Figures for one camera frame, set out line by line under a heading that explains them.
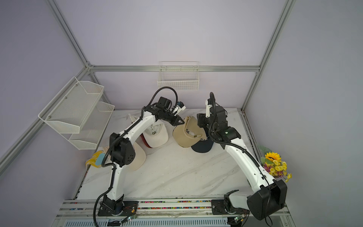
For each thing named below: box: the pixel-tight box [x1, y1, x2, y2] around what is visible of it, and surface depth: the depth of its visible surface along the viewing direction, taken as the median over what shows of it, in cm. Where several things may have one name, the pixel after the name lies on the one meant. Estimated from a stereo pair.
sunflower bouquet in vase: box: [257, 145, 293, 183], surface depth 66 cm
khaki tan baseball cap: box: [172, 115, 207, 148], surface depth 92 cm
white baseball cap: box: [142, 119, 169, 149], surface depth 101 cm
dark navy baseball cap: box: [190, 138, 214, 154], surface depth 92 cm
